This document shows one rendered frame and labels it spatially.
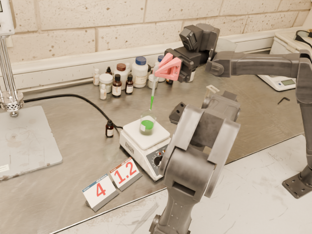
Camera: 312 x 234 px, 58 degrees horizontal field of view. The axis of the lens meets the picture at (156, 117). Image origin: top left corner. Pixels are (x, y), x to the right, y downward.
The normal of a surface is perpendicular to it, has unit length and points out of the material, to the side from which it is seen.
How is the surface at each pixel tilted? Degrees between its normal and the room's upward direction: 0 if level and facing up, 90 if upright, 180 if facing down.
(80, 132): 0
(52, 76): 90
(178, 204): 98
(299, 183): 0
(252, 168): 0
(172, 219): 98
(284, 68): 90
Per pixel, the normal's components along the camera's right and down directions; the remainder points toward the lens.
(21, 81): 0.49, 0.62
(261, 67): -0.40, 0.51
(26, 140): 0.14, -0.76
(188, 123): -0.18, -0.22
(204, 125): -0.34, 0.18
